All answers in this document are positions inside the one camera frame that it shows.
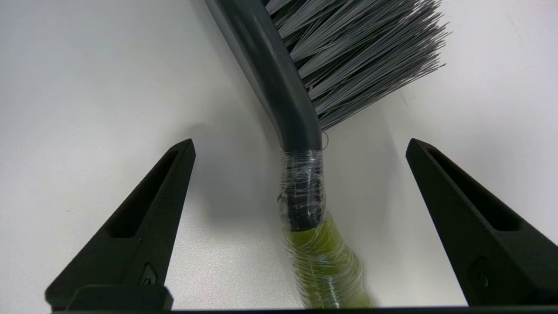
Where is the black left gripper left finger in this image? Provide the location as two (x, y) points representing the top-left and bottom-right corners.
(45, 139), (196, 311)

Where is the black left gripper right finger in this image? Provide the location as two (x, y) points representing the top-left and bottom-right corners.
(405, 138), (558, 307)

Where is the grey brush with green handle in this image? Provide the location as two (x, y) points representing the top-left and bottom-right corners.
(205, 0), (450, 309)

